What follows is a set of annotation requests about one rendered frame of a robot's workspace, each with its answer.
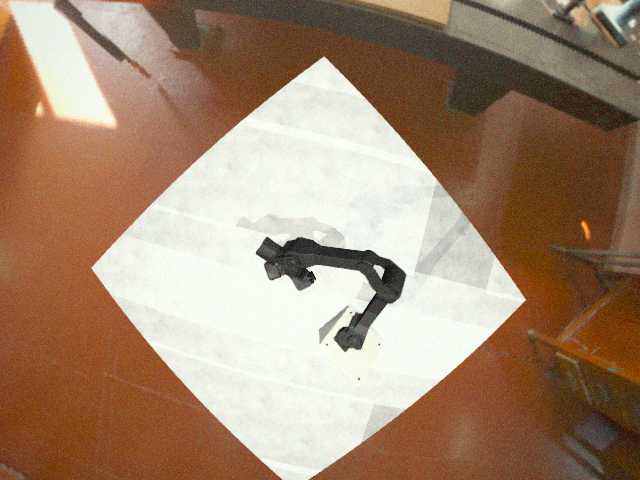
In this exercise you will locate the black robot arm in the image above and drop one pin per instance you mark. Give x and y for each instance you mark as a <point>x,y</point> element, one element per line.
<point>297,255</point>

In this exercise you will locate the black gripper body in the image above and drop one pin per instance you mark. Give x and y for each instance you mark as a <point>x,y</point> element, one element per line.
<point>273,272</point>

